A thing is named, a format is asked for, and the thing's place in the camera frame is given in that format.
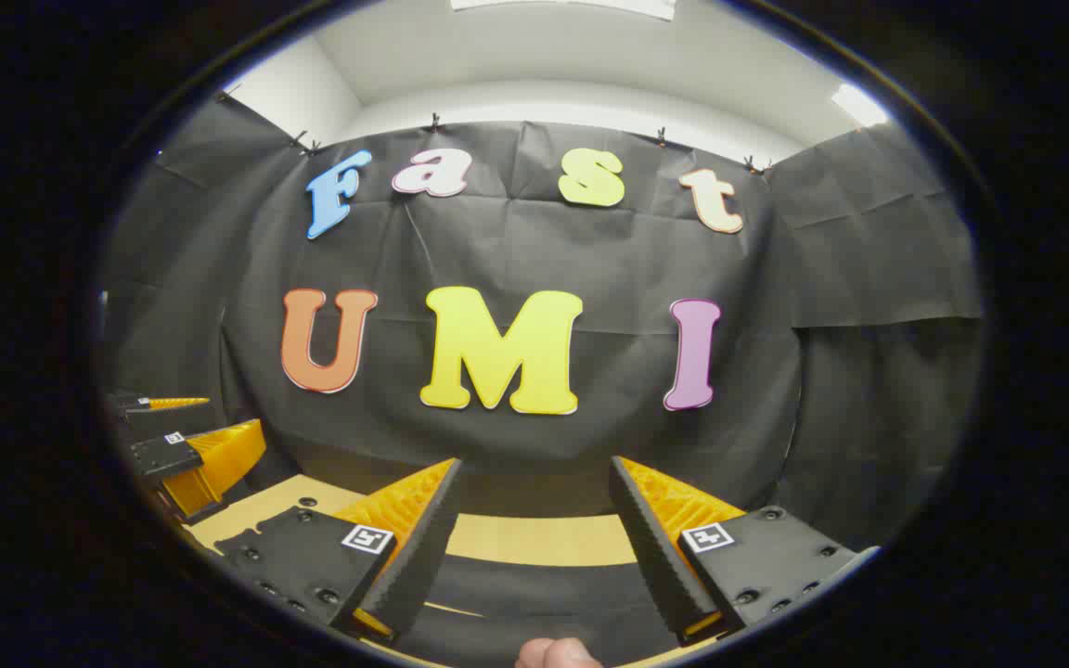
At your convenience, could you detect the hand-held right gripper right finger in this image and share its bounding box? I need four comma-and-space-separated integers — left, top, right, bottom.
609, 456, 881, 648

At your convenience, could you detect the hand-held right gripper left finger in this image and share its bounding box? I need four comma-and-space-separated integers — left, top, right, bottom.
214, 457, 464, 643

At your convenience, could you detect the small ceiling light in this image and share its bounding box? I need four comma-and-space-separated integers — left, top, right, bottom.
831, 83, 890, 128

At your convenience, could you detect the long ceiling light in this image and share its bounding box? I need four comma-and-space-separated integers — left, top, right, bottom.
450, 0, 676, 21

